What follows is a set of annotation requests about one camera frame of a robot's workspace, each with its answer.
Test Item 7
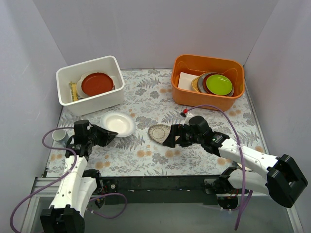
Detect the white deep bowl plate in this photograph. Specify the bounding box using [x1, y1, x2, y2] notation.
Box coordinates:
[100, 111, 136, 138]

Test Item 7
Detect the white plastic bin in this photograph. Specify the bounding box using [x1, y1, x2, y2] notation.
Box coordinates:
[56, 55, 125, 116]

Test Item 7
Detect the grey plate in bin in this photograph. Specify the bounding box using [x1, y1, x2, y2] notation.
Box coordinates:
[198, 73, 210, 94]

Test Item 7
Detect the aluminium frame rail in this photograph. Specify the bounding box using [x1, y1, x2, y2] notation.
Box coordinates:
[20, 176, 304, 233]

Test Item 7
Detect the red lacquer round plate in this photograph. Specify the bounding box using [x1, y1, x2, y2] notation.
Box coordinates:
[81, 72, 114, 97]

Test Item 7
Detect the orange plastic bin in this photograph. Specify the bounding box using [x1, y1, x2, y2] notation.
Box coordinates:
[171, 54, 245, 111]

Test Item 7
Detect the yellow basket plate in bin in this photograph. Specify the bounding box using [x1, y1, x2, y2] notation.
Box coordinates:
[191, 77, 200, 93]

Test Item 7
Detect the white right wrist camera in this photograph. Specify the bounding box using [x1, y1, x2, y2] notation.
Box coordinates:
[180, 109, 194, 126]

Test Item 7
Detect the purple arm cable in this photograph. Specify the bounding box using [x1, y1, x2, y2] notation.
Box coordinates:
[9, 128, 128, 233]
[181, 104, 253, 231]

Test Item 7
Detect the white square plate in bin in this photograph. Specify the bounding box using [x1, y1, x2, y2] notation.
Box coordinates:
[178, 72, 198, 91]

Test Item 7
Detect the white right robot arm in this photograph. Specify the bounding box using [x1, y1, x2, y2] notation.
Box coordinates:
[162, 116, 308, 208]

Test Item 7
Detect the speckled oval ceramic plate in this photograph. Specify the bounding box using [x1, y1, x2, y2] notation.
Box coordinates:
[148, 124, 171, 145]

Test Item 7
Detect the small white cup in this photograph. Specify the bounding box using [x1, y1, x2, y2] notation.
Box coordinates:
[52, 129, 69, 147]

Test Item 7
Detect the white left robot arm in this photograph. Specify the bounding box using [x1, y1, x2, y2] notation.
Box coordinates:
[40, 120, 118, 233]

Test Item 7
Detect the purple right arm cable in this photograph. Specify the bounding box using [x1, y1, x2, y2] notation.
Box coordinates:
[181, 104, 253, 231]

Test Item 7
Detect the floral patterned table mat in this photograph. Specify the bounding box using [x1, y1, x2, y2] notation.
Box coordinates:
[46, 68, 272, 178]

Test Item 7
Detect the small beige saucer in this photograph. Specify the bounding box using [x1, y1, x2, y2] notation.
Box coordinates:
[237, 163, 253, 172]

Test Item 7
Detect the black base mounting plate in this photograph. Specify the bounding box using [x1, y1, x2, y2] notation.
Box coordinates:
[42, 169, 277, 206]

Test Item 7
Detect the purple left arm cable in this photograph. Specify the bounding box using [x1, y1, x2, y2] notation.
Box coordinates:
[9, 128, 128, 233]

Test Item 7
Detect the yellow woven bamboo mat plate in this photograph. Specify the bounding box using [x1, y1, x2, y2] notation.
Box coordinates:
[69, 82, 78, 102]

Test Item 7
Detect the dark red plate in bin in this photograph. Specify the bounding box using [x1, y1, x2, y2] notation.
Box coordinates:
[203, 73, 212, 94]

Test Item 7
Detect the beige divided plate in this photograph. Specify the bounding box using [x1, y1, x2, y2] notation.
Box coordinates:
[76, 71, 105, 99]

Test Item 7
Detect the lime green plate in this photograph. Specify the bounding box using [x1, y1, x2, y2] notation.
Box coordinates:
[206, 74, 233, 96]

